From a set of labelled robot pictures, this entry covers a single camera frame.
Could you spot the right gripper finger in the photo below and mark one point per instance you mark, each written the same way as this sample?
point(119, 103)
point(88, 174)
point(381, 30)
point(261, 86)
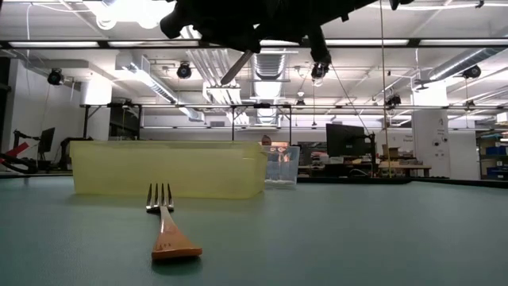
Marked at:
point(218, 39)
point(250, 41)

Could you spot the wooden desk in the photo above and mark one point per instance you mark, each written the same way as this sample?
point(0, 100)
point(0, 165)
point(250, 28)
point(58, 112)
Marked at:
point(405, 168)

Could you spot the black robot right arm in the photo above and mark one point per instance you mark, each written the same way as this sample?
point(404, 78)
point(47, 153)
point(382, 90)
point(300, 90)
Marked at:
point(357, 6)

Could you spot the black ceiling spotlight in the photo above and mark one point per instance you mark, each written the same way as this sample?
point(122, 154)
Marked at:
point(183, 70)
point(393, 100)
point(472, 71)
point(55, 76)
point(319, 71)

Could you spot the green table mat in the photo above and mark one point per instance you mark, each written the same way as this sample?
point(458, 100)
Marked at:
point(317, 246)

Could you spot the cardboard box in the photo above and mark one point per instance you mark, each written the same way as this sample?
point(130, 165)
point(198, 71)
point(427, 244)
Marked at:
point(391, 152)

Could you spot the small black monitor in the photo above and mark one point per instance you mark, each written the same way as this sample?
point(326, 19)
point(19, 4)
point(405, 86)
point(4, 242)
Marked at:
point(47, 139)

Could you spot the distant black table frame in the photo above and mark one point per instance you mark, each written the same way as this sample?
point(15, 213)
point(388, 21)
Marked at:
point(85, 121)

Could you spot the black monitor stand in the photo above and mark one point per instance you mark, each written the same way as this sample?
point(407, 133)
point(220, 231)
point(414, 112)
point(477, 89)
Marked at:
point(372, 151)

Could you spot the shelf with blue bins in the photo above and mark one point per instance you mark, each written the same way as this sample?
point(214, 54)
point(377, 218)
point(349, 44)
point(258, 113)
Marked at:
point(496, 151)

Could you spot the black cabinet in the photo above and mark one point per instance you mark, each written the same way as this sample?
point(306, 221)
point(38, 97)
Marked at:
point(125, 123)

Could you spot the silver ventilation duct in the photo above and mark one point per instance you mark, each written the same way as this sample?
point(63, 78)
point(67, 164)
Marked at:
point(270, 71)

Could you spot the yellow translucent plastic bin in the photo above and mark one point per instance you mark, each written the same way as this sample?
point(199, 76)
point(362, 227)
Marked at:
point(158, 171)

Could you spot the large black monitor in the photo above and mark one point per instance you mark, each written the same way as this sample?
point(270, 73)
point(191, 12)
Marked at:
point(345, 141)

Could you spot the black frame bar with lights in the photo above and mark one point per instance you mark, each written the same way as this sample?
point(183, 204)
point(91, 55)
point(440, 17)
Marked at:
point(414, 42)

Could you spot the clear plastic bin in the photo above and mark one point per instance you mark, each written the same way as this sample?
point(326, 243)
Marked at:
point(287, 171)

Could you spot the person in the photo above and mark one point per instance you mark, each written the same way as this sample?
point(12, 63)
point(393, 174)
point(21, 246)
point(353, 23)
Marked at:
point(266, 140)

